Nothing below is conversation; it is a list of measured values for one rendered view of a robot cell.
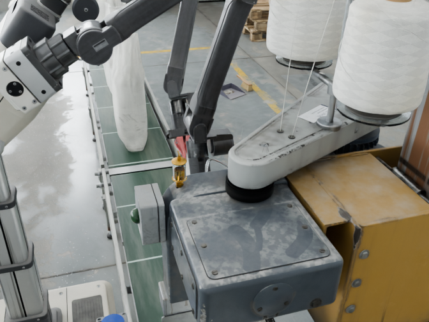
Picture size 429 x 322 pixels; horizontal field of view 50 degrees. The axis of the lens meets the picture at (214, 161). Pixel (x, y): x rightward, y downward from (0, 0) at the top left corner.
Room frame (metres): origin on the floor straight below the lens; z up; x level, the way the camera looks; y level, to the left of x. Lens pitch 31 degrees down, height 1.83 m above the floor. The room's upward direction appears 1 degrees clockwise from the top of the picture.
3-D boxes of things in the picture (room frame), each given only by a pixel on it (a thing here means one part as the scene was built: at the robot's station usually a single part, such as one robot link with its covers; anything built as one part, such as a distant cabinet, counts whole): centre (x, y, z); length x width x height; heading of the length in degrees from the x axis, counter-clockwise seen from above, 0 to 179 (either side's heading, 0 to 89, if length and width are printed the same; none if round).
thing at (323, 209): (0.73, -0.18, 1.26); 0.22 x 0.05 x 0.16; 17
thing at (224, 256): (0.64, -0.05, 1.21); 0.30 x 0.25 x 0.30; 17
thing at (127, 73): (2.70, 0.54, 0.74); 0.47 x 0.22 x 0.72; 15
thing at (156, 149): (3.39, 0.76, 0.33); 2.21 x 0.39 x 0.09; 17
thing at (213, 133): (1.11, 0.01, 1.24); 0.11 x 0.09 x 0.12; 107
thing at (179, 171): (0.73, 0.07, 1.37); 0.03 x 0.02 x 0.03; 17
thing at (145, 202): (0.70, 0.12, 1.28); 0.08 x 0.05 x 0.09; 17
